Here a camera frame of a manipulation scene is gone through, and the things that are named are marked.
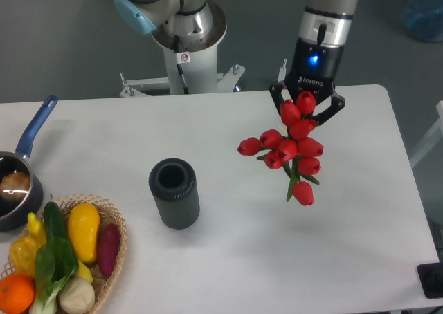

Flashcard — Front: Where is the dark grey ribbed vase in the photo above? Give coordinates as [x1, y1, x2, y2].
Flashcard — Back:
[148, 158, 200, 230]

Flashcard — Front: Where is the beige garlic bulb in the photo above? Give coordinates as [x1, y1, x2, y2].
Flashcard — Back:
[59, 277, 95, 314]

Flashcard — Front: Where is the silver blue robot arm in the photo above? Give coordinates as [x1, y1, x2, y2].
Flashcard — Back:
[114, 0, 358, 124]

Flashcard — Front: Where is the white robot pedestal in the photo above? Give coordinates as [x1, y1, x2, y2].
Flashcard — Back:
[152, 0, 227, 95]

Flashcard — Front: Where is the green bok choy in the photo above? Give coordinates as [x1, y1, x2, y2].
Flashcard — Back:
[30, 237, 78, 313]

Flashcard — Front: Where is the blue handled saucepan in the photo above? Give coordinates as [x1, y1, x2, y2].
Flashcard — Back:
[1, 95, 58, 232]

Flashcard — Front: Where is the purple sweet potato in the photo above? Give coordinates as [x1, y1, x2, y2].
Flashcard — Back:
[97, 223, 120, 277]

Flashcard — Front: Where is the orange fruit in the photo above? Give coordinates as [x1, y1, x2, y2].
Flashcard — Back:
[1, 273, 35, 313]

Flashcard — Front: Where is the brown bread bun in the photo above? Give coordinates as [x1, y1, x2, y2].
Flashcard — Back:
[1, 172, 30, 201]

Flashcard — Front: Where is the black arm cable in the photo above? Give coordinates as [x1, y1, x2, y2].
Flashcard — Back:
[174, 35, 190, 95]

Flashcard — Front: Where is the red tulip bouquet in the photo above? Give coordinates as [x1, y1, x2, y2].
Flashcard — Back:
[237, 91, 324, 206]

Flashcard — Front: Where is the yellow mango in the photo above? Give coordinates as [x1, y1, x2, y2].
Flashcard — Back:
[67, 203, 100, 264]

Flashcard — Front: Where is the white frame at right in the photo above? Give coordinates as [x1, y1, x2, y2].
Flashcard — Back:
[409, 100, 442, 168]

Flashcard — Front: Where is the black device at edge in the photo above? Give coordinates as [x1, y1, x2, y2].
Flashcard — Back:
[417, 262, 442, 299]

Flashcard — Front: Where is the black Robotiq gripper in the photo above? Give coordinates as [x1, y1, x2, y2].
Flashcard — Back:
[269, 37, 345, 126]

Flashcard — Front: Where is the yellow bell pepper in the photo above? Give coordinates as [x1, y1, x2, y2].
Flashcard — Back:
[9, 236, 41, 278]

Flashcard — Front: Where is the dark green cucumber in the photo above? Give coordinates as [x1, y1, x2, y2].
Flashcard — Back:
[44, 201, 69, 241]

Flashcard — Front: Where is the white metal base frame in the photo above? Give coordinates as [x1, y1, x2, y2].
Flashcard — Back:
[120, 64, 246, 98]

